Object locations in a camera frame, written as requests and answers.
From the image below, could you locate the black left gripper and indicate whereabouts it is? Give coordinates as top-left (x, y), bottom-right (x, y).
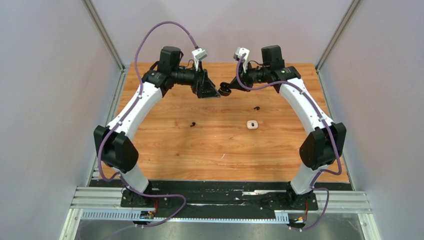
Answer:
top-left (171, 60), bottom-right (220, 99)

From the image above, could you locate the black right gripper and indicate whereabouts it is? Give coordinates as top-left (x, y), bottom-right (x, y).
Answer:
top-left (228, 60), bottom-right (269, 93)

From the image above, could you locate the black earbud charging case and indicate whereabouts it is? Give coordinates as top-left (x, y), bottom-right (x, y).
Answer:
top-left (218, 86), bottom-right (232, 97)

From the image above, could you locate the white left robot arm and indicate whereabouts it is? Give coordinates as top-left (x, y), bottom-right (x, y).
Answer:
top-left (93, 46), bottom-right (220, 207)

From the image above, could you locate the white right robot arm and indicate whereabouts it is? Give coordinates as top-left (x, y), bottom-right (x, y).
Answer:
top-left (219, 45), bottom-right (347, 209)

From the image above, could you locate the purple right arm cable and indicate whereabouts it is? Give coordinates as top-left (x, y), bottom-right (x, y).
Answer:
top-left (235, 52), bottom-right (343, 232)

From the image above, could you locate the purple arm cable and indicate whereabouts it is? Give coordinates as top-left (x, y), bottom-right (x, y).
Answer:
top-left (97, 21), bottom-right (200, 229)
top-left (235, 52), bottom-right (343, 232)

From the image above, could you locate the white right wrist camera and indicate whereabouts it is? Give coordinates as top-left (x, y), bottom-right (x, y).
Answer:
top-left (233, 47), bottom-right (250, 73)

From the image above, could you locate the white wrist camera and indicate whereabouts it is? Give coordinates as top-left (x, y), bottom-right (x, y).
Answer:
top-left (233, 47), bottom-right (250, 73)
top-left (191, 47), bottom-right (208, 71)

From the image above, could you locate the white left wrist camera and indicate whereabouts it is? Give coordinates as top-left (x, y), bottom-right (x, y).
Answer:
top-left (191, 47), bottom-right (208, 71)

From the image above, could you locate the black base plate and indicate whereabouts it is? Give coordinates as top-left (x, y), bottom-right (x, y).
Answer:
top-left (88, 179), bottom-right (354, 220)

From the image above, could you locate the left aluminium frame post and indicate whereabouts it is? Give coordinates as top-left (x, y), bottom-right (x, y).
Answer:
top-left (82, 0), bottom-right (126, 72)

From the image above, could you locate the aluminium frame post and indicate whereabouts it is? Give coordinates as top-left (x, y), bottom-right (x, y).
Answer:
top-left (315, 0), bottom-right (363, 73)
top-left (82, 0), bottom-right (126, 72)

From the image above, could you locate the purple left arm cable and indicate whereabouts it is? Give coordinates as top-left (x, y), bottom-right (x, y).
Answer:
top-left (97, 21), bottom-right (200, 229)

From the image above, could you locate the white slotted cable duct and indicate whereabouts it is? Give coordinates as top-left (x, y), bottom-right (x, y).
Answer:
top-left (80, 211), bottom-right (290, 224)

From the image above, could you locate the right aluminium frame post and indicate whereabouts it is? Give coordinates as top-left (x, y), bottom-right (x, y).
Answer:
top-left (315, 0), bottom-right (363, 73)

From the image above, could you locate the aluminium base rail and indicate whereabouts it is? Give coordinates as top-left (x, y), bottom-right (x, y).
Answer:
top-left (70, 187), bottom-right (372, 214)

